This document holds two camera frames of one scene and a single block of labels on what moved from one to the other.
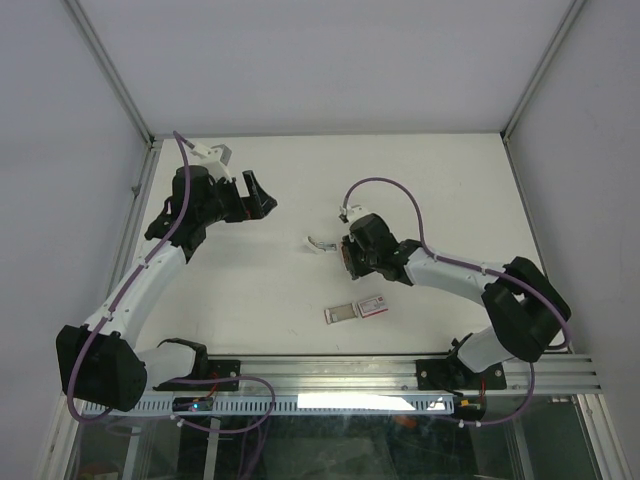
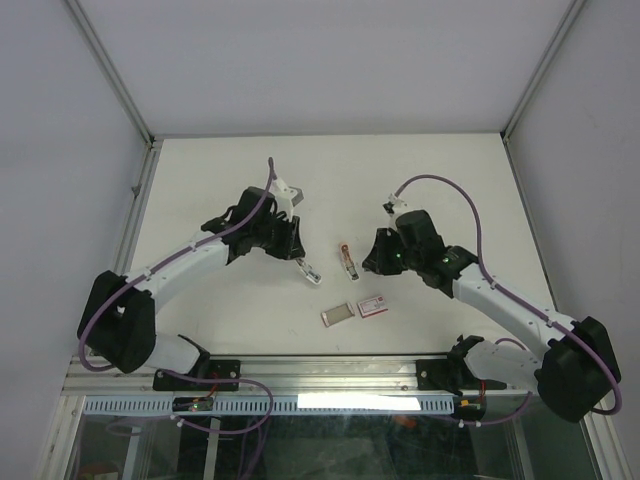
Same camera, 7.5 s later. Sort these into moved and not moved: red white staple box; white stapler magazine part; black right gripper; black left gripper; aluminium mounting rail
Moved: black left gripper; black right gripper; white stapler magazine part
Not moved: aluminium mounting rail; red white staple box
